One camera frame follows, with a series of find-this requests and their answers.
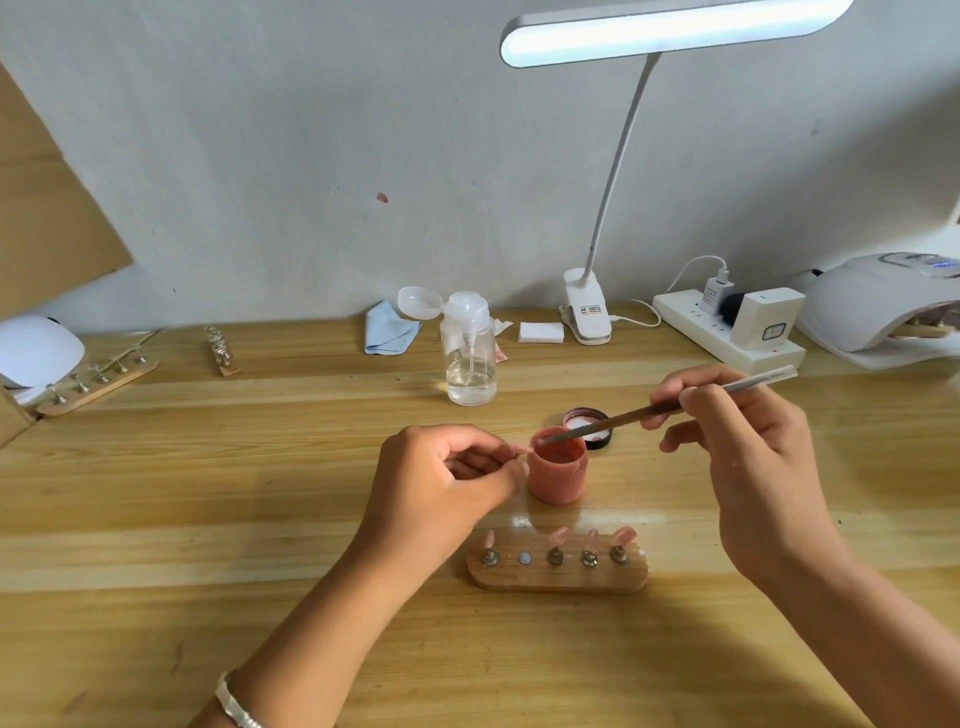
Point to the small white nail curing lamp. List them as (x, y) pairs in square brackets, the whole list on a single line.
[(34, 349)]

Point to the large white nail curing lamp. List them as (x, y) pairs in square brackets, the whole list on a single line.
[(855, 300)]

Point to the brown cardboard panel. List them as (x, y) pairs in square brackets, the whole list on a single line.
[(45, 217)]

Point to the person's left middle finger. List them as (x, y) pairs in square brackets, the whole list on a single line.
[(480, 467)]

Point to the long wooden nail stand holder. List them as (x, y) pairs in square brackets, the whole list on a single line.
[(90, 394)]

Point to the wooden holder in curing lamp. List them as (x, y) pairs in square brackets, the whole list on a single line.
[(926, 328)]

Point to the person's right hand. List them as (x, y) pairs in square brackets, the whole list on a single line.
[(765, 465)]

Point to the person's right thumb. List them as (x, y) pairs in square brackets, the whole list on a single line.
[(701, 403)]

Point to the small white plug-in charger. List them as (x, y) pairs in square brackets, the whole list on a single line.
[(712, 294)]

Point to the wooden holder with metal stands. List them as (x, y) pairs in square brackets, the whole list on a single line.
[(223, 354)]

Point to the white power strip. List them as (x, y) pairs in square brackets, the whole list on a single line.
[(690, 322)]

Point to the person's left hand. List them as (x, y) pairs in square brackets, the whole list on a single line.
[(427, 495)]

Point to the white square power adapter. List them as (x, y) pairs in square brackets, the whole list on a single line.
[(765, 319)]

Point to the black jar lid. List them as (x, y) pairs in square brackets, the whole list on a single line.
[(596, 435)]

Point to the white clip-on desk lamp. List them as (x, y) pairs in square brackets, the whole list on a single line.
[(660, 31)]

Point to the person's left thumb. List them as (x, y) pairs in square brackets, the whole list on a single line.
[(502, 487)]

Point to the person's left forearm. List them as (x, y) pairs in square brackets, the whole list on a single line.
[(315, 645)]

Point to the stack of white cotton pads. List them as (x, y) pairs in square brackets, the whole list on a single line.
[(541, 333)]

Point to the pink gel jar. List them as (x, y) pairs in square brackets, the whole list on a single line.
[(556, 476)]

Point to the silver nail brush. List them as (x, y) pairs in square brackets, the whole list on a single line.
[(615, 420)]

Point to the clear pump bottle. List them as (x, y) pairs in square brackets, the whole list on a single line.
[(469, 352)]

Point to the oval wooden nail tip holder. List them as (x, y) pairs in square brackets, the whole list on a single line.
[(559, 579)]

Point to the person's right forearm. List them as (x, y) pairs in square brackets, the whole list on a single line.
[(862, 637)]

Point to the light blue cloth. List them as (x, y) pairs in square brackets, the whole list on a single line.
[(390, 330)]

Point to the brown cardboard piece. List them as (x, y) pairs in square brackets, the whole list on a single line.
[(13, 424)]

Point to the black plug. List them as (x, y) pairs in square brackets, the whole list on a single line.
[(730, 307)]

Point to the pink packet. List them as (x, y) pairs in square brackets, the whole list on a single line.
[(501, 352)]

